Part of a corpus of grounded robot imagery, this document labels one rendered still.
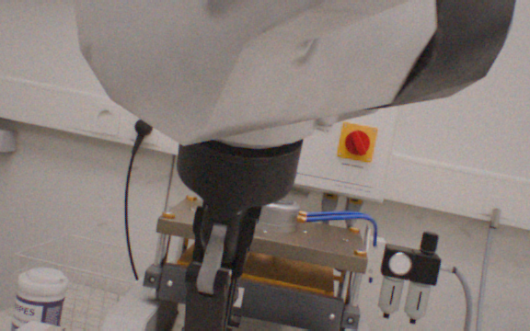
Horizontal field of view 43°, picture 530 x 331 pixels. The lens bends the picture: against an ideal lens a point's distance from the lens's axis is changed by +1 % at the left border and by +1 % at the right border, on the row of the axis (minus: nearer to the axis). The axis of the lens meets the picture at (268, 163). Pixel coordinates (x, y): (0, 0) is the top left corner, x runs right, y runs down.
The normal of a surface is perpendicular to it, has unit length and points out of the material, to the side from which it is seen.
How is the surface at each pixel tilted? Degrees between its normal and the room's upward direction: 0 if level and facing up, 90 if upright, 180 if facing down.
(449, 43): 95
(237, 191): 112
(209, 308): 126
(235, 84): 133
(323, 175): 90
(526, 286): 90
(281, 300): 90
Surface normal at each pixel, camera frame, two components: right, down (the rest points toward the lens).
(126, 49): -0.58, 0.36
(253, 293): -0.08, 0.10
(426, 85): 0.36, 0.86
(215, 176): -0.33, 0.41
